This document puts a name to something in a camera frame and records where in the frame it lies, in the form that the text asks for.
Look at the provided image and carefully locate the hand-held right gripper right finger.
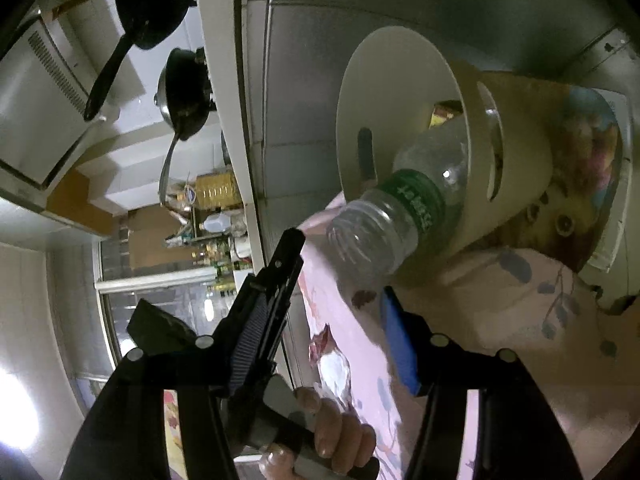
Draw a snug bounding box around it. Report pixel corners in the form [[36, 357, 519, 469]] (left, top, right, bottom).
[[380, 287, 583, 480]]

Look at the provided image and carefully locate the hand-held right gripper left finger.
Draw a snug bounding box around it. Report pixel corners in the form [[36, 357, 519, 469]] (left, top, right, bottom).
[[60, 287, 271, 480]]

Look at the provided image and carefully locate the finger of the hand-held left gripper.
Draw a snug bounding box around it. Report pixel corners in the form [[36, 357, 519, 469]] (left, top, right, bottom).
[[247, 227, 306, 386]]

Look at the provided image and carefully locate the clear plastic bottle green label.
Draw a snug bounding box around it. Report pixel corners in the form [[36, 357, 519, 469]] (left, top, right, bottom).
[[325, 117, 473, 296]]

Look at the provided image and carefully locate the cream plastic trash bin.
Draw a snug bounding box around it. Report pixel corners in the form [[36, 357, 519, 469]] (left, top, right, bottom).
[[335, 25, 553, 281]]

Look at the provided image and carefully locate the yellow snack packet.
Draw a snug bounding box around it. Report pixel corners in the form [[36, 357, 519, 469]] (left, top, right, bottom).
[[432, 102, 463, 128]]

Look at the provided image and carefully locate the person's left hand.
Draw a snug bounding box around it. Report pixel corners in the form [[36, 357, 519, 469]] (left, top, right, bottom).
[[259, 386, 377, 480]]

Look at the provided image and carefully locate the row of condiment bottles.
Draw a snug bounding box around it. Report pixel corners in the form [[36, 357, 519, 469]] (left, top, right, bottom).
[[192, 232, 251, 311]]

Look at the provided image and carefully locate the kitchen window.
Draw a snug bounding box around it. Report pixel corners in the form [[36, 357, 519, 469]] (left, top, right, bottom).
[[95, 265, 241, 386]]

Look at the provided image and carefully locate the large yellow oil bottle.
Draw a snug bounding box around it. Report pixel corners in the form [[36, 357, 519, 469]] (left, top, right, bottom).
[[196, 172, 244, 209]]

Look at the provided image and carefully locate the pink floral tablecloth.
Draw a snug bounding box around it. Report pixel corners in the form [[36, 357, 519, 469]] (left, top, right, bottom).
[[292, 192, 640, 480]]

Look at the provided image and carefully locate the metal ladle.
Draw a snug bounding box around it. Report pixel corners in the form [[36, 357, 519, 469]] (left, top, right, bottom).
[[159, 132, 182, 206]]

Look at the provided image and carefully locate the steel kitchen cabinet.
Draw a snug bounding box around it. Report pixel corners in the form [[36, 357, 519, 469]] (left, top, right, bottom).
[[235, 0, 640, 241]]

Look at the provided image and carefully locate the kitchen counter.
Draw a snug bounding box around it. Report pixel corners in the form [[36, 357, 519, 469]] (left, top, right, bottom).
[[192, 0, 306, 386]]

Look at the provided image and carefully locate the wok with lid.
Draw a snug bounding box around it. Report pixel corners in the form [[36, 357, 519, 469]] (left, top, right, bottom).
[[155, 47, 218, 141]]

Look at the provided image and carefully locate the floral printed round stool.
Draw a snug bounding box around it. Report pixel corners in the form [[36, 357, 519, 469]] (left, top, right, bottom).
[[492, 82, 632, 311]]

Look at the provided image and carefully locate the black frying pan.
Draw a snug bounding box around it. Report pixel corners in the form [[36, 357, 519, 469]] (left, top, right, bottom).
[[82, 0, 198, 122]]

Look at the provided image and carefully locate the range hood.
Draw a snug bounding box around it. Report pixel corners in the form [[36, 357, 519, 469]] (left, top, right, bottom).
[[0, 5, 123, 196]]

